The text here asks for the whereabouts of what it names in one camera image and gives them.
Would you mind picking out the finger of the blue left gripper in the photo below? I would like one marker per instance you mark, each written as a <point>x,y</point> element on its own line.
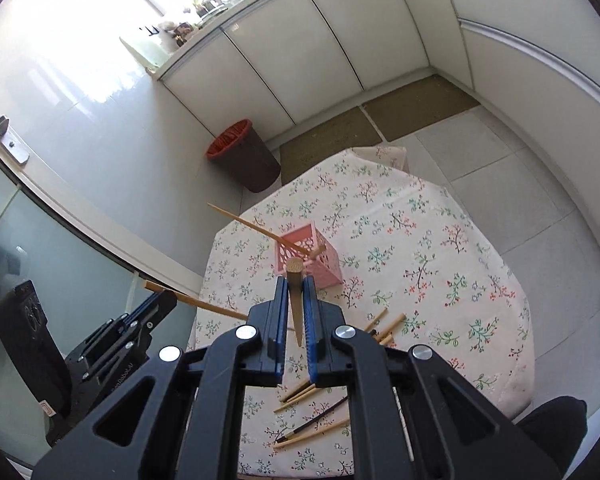
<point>151,312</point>

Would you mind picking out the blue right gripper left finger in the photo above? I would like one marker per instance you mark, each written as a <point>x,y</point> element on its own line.
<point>277,333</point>

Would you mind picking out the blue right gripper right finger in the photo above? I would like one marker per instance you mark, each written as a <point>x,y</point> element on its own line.
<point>310,309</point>

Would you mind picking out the wooden chopstick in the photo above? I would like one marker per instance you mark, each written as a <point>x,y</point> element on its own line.
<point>195,302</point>
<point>390,328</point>
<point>294,275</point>
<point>312,435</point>
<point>295,391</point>
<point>375,320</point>
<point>312,253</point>

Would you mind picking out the white kitchen cabinets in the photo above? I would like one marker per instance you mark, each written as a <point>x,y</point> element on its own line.
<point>536,63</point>

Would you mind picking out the pink perforated utensil basket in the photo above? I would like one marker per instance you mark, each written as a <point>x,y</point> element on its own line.
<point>325,267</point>

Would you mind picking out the wooden chopstick in basket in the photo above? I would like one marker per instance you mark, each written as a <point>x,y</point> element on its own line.
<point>312,253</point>

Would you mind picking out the wooden chopstick on table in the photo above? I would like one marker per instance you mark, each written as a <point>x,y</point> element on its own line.
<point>295,391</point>
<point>390,328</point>
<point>375,320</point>
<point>312,435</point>

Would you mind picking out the floral tablecloth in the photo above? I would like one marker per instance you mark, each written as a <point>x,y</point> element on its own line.
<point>403,243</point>

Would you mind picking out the black chopstick gold band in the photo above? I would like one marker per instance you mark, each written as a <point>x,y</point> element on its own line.
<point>311,422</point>

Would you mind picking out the brown trash bin red liner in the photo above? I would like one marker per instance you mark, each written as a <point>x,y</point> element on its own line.
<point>243,155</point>

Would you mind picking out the brown floor mat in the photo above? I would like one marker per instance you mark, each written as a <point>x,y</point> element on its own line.
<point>386,118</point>

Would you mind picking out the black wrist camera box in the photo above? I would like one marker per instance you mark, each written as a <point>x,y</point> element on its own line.
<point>30,346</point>

